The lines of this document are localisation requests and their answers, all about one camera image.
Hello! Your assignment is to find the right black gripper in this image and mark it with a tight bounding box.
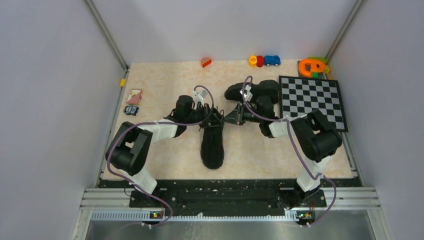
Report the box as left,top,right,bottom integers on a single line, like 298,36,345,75
221,101,264,126

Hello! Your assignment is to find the small blue black toy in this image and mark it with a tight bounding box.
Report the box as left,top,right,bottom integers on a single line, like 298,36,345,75
123,104,140,116

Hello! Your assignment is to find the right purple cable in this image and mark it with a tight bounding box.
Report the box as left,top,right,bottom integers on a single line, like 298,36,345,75
241,75,338,228

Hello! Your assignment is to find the orange toy brick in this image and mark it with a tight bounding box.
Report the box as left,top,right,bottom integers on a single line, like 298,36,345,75
200,57,212,68

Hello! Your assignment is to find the black white checkerboard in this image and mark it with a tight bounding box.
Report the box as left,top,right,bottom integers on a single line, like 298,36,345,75
278,75,348,132

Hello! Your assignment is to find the yellow toy cylinder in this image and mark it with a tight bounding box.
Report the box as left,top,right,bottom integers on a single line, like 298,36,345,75
248,55,257,68

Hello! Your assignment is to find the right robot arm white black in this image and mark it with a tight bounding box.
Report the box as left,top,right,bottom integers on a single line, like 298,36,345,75
224,95,342,206

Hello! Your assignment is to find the blue toy car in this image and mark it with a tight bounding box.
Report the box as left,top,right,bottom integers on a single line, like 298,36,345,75
263,55,281,67

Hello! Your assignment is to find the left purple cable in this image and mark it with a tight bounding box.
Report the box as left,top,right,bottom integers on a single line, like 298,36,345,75
105,85,216,229

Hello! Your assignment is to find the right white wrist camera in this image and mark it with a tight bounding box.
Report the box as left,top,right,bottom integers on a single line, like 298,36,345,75
240,85,253,103

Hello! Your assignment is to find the yellow clip on rail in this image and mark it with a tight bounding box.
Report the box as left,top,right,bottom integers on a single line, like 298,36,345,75
119,78,126,88

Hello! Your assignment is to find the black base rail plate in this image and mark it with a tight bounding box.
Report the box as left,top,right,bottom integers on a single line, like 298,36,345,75
97,178,364,220

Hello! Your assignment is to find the orange ring toy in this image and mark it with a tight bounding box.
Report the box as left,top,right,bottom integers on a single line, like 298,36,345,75
297,58,329,79

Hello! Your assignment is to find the pink triangle card box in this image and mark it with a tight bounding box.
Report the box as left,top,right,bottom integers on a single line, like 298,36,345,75
126,89,143,106

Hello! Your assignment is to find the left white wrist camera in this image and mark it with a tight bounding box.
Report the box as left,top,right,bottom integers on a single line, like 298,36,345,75
193,90,209,107

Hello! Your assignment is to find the black shoe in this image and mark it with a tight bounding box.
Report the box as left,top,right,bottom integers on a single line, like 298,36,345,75
199,105,225,170
224,79,280,104

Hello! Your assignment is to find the purple cable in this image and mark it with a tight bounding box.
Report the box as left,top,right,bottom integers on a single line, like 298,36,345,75
105,85,216,229
241,75,338,228

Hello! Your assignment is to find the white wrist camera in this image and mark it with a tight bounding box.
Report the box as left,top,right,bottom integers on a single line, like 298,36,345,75
193,90,209,107
240,85,253,103

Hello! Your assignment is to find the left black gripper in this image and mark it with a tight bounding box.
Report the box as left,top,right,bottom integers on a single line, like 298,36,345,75
185,103,224,129

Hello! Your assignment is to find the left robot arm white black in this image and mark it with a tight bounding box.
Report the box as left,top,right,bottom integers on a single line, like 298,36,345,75
105,95,225,207

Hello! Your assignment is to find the red toy cylinder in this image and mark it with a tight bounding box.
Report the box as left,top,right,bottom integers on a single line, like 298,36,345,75
256,55,264,68

